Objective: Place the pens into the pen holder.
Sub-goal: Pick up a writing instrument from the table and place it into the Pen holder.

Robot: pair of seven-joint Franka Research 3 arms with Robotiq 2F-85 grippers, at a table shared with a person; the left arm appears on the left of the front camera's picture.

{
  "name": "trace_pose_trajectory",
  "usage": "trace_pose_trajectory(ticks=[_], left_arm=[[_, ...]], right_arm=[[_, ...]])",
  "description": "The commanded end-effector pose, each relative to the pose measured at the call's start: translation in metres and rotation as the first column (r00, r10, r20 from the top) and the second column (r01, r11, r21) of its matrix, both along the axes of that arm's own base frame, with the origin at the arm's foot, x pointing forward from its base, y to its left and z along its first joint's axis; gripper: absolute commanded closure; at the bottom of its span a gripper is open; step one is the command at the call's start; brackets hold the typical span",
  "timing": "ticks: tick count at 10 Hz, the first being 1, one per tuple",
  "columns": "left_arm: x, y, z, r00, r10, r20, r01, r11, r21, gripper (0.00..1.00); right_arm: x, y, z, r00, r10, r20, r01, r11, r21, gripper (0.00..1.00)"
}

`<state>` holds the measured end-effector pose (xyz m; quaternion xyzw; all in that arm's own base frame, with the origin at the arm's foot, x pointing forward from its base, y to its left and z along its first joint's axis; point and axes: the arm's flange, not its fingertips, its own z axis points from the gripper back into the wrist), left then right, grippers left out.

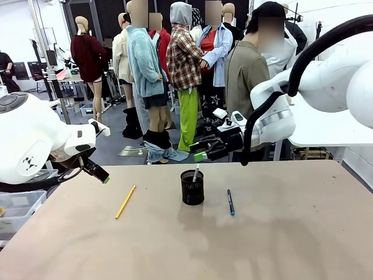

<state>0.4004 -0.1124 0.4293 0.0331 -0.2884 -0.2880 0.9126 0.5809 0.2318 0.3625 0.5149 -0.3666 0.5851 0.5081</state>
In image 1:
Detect black left arm hose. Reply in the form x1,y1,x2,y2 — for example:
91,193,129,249
43,163,87,187

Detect mannequin in light blue shirt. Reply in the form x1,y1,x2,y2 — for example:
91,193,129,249
199,0,234,135

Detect metal floor plate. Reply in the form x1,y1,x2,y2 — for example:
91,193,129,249
118,145,149,158

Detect mannequin in cream jacket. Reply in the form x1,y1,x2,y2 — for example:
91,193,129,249
112,13,135,109

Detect plastic crate with items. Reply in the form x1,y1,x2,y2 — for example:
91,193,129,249
80,103,97,117

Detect black right arm hose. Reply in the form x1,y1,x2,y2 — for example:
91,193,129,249
240,14,373,167

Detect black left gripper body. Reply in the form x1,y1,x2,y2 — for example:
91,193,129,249
48,151,88,170

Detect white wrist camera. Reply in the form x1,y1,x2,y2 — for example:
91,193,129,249
88,118,111,138
212,107,248,135

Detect black pen blue cap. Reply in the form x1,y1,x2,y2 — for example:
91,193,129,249
227,188,236,216

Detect mannequin in blue fleece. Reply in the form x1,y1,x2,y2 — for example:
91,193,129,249
125,0,170,164

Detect clear plastic storage bin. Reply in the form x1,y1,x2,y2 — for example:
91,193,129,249
0,189,49,243

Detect person in olive shirt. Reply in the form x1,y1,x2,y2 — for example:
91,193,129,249
224,1,288,161

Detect mannequin in patterned black hood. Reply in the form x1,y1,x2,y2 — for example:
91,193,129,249
191,8,205,44

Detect mannequin in maroon sweater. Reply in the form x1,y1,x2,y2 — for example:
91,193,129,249
70,16,109,123

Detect person in black shirt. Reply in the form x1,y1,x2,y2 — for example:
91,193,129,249
0,49,21,94

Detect mannequin in black jacket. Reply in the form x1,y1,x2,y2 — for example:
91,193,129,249
284,2,308,56

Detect large white table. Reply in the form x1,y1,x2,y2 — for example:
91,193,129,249
287,96,373,164

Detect bare head mannequin black top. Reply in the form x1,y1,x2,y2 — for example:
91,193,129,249
221,2,245,44

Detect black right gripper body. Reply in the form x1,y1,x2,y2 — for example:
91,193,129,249
217,131,248,160

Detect black mesh pen holder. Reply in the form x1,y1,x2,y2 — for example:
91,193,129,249
180,170,205,206

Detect blue jeans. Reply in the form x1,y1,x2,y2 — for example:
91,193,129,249
144,129,190,166

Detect black monitor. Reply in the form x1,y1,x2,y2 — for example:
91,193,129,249
45,49,58,67

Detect black arm hose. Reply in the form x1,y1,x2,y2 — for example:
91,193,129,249
240,14,373,167
43,163,87,187

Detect mannequin in plaid shirt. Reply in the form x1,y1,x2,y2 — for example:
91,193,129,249
166,1,205,154

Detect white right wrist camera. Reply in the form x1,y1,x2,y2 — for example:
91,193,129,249
212,107,248,135

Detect mannequin in red jacket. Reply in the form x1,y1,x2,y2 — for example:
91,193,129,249
148,13,173,88

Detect mannequin in white coat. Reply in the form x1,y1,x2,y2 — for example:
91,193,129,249
263,37,298,79

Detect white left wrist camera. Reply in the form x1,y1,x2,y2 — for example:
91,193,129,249
88,118,111,138

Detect wooden pallet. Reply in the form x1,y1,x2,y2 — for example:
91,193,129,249
294,147,339,160

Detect white background work table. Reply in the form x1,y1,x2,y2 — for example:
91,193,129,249
48,71,88,123

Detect black furry boots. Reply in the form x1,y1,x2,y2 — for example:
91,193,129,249
122,106,143,139

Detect yellow pencil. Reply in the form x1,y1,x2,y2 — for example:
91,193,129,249
115,184,137,220

